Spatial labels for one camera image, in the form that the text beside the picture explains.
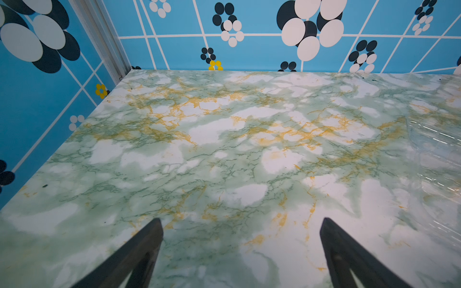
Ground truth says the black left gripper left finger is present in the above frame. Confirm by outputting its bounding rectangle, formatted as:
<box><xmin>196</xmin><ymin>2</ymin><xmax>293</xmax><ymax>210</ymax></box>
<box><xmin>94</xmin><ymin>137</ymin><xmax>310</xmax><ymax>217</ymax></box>
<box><xmin>73</xmin><ymin>218</ymin><xmax>163</xmax><ymax>288</ymax></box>

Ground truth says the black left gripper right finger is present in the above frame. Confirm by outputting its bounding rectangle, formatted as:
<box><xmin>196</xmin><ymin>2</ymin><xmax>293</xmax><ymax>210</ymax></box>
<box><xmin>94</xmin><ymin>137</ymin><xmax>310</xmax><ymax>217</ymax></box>
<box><xmin>320</xmin><ymin>218</ymin><xmax>410</xmax><ymax>288</ymax></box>

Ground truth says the aluminium corner post left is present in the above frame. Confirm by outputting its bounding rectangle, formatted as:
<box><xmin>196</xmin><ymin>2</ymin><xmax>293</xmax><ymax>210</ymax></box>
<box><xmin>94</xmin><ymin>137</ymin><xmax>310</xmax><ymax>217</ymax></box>
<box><xmin>69</xmin><ymin>0</ymin><xmax>132</xmax><ymax>85</ymax></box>

